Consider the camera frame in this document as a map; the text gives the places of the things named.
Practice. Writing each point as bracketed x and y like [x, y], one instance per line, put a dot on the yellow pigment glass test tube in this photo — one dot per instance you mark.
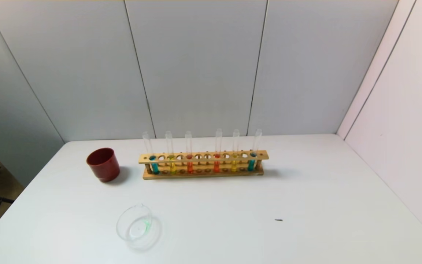
[173, 168]
[234, 165]

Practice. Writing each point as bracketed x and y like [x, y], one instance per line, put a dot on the orange pigment glass test tube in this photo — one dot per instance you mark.
[190, 167]
[217, 167]

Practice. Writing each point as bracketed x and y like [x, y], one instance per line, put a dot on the wooden test tube rack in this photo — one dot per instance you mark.
[266, 155]

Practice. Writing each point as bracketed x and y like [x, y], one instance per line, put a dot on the red plastic cup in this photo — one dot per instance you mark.
[104, 168]

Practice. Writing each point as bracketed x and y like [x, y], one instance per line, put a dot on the clear glass beaker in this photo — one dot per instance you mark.
[134, 229]

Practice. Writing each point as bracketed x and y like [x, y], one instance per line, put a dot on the blue pigment glass test tube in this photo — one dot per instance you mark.
[251, 165]
[155, 168]

